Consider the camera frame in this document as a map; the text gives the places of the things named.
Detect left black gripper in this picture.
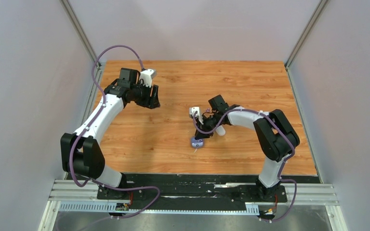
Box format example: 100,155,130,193
130,80,160,109

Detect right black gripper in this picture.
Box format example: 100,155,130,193
195,113,221,140

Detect purple earbud charging case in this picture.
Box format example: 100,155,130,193
190,137,204,149

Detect white earbud charging case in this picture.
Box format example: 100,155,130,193
215,126,226,136

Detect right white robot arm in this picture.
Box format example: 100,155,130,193
189,95,300,201

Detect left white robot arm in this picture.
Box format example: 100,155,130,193
60,68,160,199

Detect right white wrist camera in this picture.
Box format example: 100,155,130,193
189,106,203,125

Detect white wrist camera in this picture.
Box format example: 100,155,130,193
189,106,203,125
139,69,157,87

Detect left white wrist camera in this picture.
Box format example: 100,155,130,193
139,69,157,87

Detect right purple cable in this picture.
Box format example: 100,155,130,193
192,108,298,222

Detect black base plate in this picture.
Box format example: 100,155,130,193
97,173,288,211

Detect aluminium frame rail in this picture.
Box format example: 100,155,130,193
39,180,347,231

